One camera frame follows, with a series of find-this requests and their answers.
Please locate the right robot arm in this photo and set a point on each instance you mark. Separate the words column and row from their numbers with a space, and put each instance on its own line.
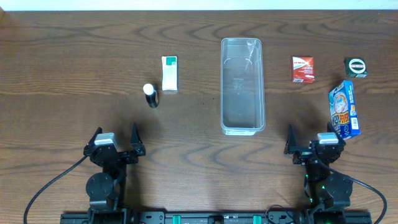
column 326, row 189

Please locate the clear plastic container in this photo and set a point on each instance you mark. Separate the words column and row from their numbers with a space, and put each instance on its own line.
column 242, row 87

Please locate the blue fever patch box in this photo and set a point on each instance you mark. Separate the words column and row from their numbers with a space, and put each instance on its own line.
column 343, row 112

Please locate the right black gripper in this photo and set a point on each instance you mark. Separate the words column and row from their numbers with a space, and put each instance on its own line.
column 303, row 154

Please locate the dark bottle white cap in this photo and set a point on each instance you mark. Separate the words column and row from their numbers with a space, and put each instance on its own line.
column 151, row 95

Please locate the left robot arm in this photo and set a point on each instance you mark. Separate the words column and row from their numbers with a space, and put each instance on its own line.
column 106, row 188

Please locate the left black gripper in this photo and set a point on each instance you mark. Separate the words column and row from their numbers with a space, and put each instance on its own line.
column 137, row 149

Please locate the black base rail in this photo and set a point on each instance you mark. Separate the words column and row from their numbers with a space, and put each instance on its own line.
column 271, row 216

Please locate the white green Panadol box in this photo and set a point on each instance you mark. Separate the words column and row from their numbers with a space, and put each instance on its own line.
column 169, row 73

